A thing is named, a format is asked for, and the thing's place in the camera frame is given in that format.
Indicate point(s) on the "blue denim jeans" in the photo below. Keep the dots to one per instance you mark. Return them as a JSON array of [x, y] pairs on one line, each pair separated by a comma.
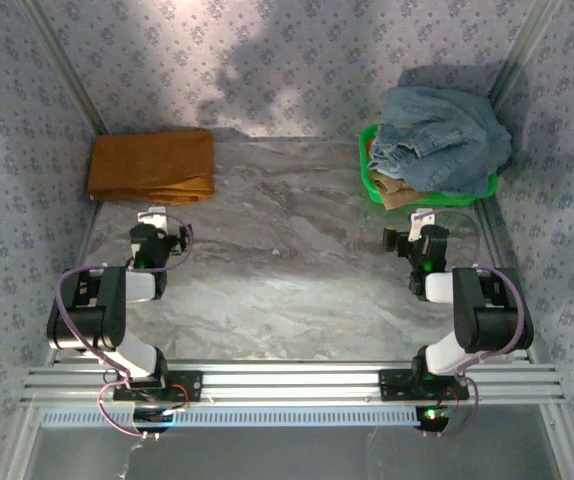
[[442, 135]]

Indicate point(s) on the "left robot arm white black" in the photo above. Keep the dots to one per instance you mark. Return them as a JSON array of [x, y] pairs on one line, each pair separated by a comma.
[[87, 320]]

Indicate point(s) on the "tan trousers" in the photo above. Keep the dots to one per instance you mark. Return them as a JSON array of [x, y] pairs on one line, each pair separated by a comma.
[[397, 192]]

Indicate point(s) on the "folded brown trousers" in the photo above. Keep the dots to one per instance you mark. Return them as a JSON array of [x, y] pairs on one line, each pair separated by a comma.
[[152, 165]]

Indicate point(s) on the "green plastic basket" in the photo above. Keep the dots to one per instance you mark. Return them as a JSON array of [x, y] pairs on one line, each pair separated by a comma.
[[367, 175]]

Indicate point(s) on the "right black controller board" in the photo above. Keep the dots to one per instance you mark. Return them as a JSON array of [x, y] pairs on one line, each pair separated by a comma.
[[432, 417]]

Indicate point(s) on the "black controller board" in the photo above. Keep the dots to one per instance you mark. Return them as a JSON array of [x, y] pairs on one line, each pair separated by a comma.
[[432, 417], [152, 419]]

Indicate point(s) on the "left black controller board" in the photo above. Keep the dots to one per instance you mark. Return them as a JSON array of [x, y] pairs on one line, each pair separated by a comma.
[[152, 419]]

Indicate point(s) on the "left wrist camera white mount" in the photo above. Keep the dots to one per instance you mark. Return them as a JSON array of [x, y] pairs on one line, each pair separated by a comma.
[[151, 218]]

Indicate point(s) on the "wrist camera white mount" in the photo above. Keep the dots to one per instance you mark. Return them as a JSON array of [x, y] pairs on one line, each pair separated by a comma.
[[151, 218], [423, 220]]

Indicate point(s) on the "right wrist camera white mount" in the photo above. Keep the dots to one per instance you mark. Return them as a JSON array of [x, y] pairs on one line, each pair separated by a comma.
[[423, 220]]

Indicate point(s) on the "long aluminium base rail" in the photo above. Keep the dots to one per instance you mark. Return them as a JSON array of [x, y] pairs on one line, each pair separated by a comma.
[[287, 385]]

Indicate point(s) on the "aluminium corner post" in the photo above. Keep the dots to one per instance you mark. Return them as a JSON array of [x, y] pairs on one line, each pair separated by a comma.
[[517, 55], [67, 70]]

